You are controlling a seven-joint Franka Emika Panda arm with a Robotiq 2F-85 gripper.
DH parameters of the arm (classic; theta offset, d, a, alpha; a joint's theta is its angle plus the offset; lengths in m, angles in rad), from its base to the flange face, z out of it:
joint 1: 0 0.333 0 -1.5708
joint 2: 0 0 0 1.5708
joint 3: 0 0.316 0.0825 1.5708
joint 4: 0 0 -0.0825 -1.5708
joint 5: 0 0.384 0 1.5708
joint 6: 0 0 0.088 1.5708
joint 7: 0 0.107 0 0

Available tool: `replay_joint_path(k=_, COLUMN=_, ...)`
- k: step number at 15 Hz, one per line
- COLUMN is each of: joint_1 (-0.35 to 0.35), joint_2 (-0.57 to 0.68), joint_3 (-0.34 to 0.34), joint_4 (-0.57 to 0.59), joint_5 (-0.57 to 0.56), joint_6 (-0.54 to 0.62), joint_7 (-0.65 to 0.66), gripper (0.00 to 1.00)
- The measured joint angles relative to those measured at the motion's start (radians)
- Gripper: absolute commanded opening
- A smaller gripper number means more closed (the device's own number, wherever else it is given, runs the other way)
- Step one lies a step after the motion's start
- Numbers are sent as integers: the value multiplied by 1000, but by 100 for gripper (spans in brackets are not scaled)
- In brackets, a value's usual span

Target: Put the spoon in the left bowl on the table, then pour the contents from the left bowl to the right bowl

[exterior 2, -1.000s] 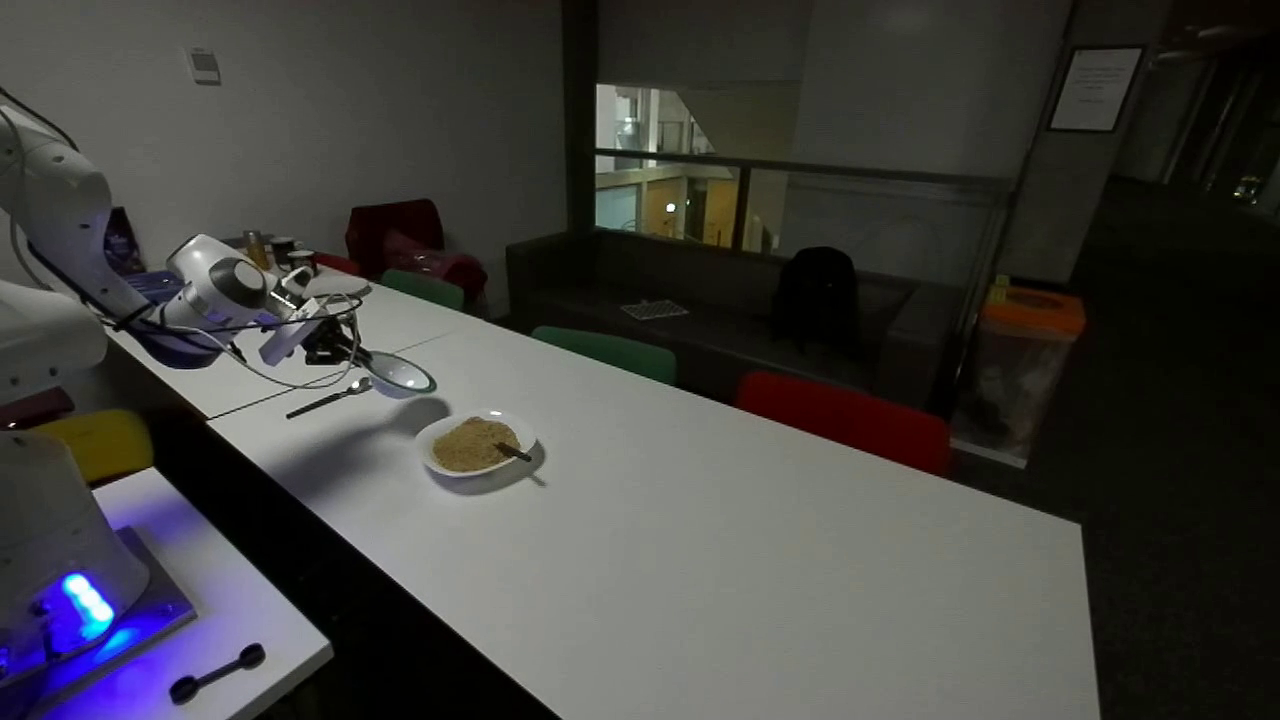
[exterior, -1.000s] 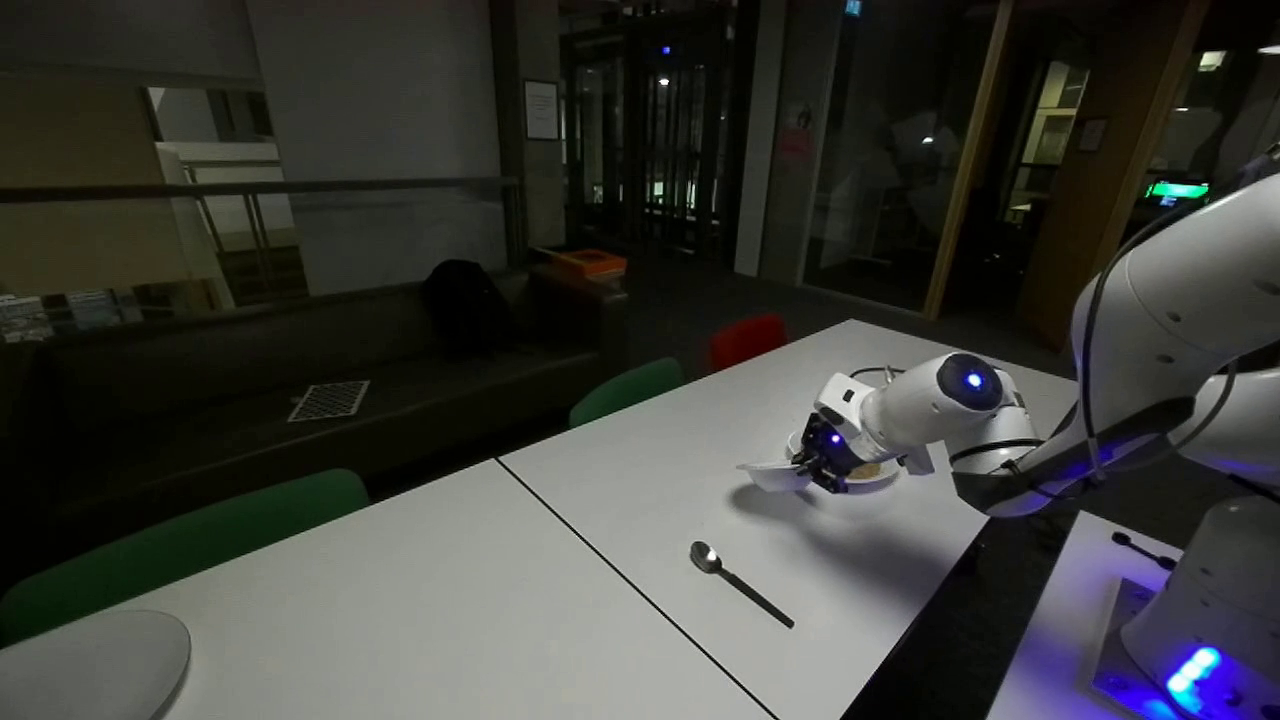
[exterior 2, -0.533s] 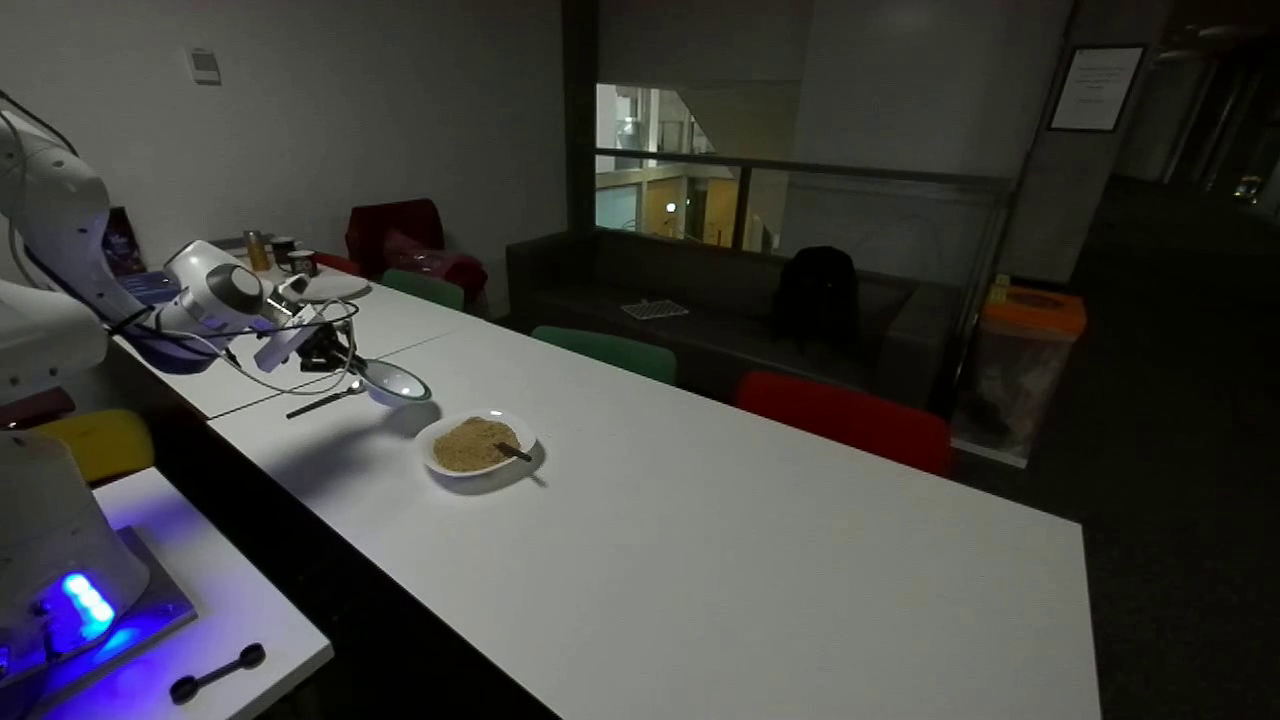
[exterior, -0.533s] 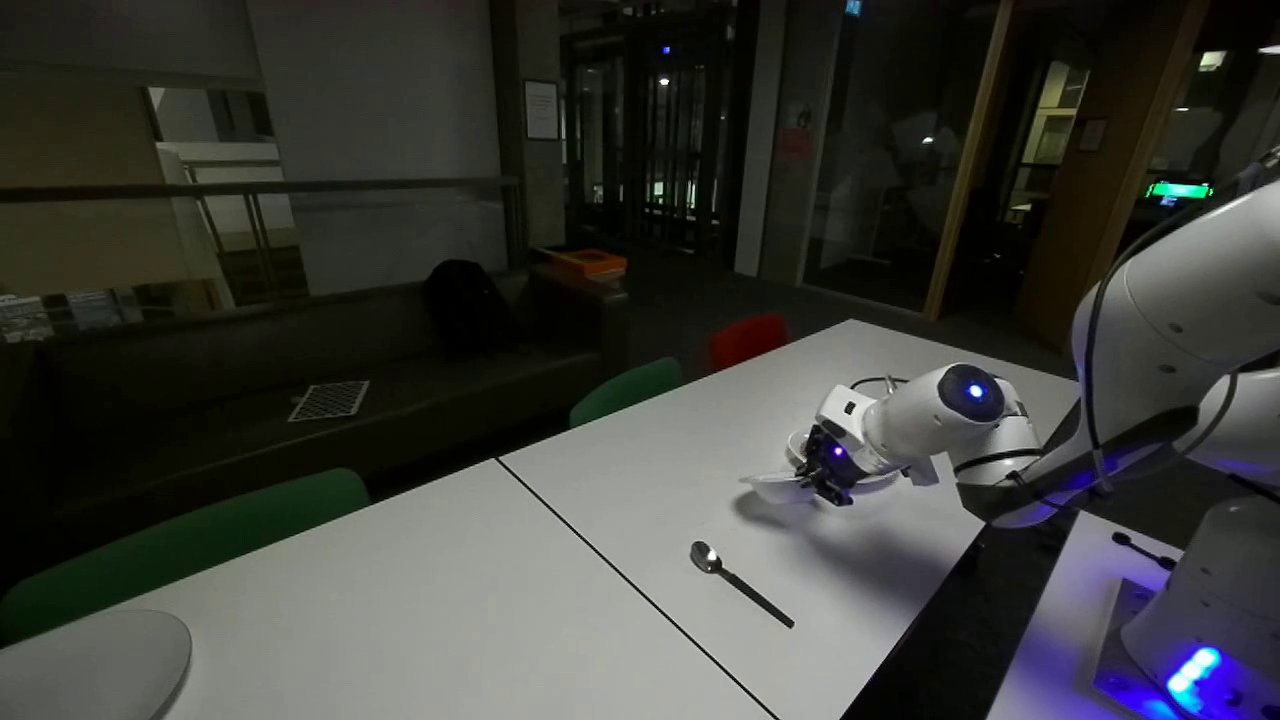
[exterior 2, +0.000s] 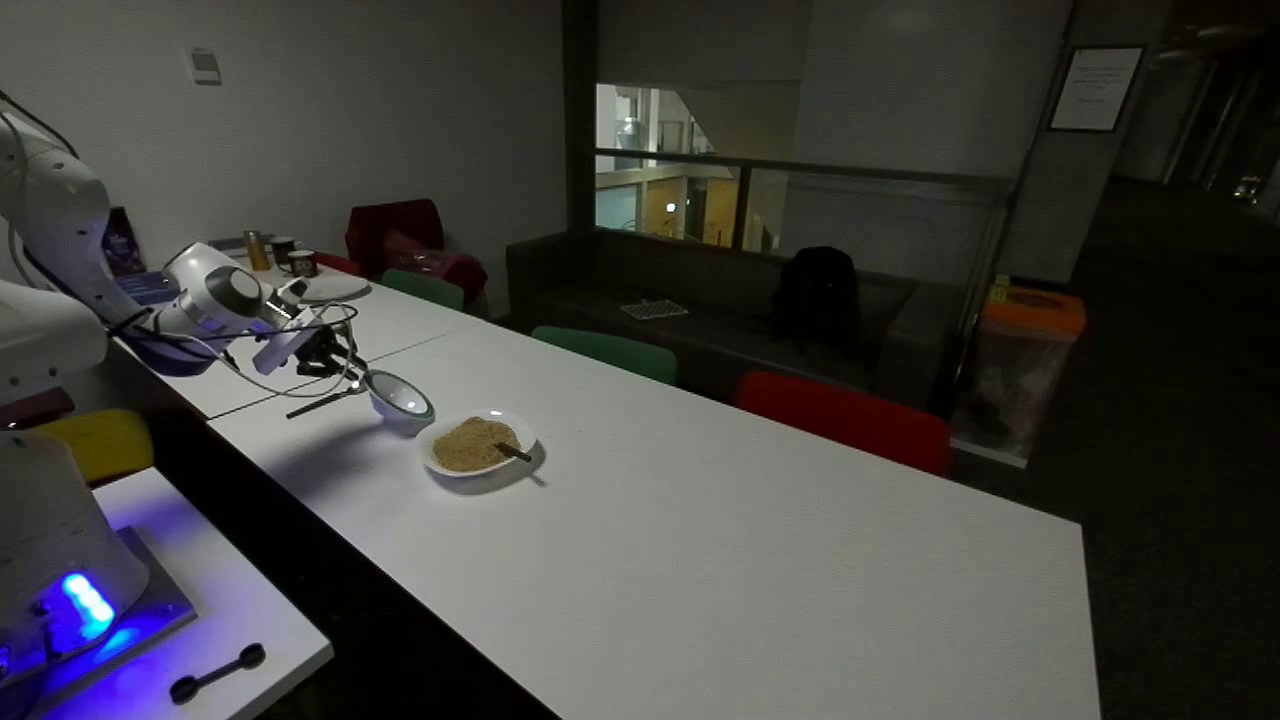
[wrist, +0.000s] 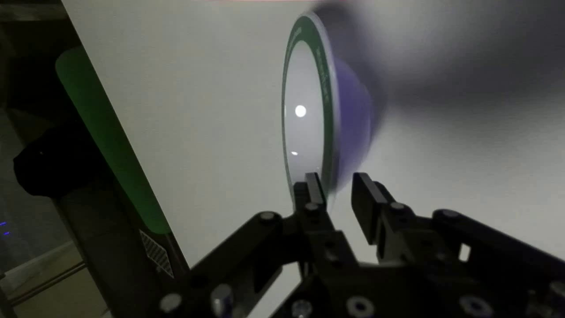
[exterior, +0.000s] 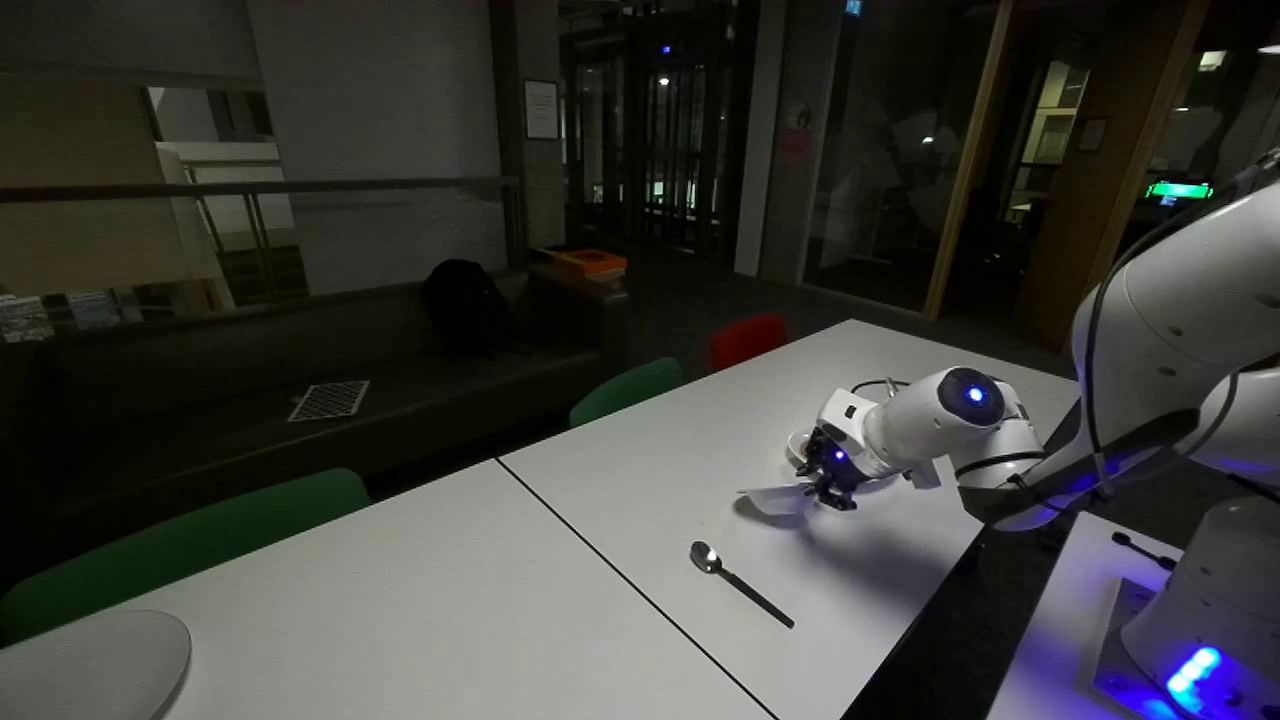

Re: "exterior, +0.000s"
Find black dumbbell shaped tool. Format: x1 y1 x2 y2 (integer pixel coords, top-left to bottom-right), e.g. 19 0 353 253
1110 528 1182 577

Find framed wall notice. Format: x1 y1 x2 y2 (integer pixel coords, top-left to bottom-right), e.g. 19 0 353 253
519 76 565 145

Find grey sofa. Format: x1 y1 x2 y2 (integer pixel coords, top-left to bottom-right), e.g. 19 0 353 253
0 262 632 564

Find paper sheet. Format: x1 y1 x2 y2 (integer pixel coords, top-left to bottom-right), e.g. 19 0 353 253
285 374 375 427

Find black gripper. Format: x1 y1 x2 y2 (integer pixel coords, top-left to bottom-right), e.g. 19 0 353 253
792 420 888 514

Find glass railing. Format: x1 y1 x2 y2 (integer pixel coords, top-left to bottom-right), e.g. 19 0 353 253
0 168 528 323

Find white plate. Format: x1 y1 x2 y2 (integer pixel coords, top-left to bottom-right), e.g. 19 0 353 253
0 605 198 720

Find orange lidded bin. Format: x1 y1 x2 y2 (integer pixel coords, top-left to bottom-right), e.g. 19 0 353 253
535 244 632 338

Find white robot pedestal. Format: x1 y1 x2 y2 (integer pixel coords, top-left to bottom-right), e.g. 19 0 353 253
1092 490 1280 720

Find green chair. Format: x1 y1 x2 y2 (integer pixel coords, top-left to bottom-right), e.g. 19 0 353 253
570 353 700 433
0 465 375 650

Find red chair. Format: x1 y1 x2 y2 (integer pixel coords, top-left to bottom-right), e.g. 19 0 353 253
700 307 795 374

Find red wall sign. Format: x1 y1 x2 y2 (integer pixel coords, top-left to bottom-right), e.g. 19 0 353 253
777 99 820 164

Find black handled spoon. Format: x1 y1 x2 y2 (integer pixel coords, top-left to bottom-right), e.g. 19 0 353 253
685 535 800 635

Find black backpack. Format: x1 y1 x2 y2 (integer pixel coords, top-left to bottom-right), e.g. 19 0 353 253
421 255 519 359

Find green lit exit sign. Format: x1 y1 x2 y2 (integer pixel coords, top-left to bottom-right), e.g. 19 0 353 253
1140 177 1220 212

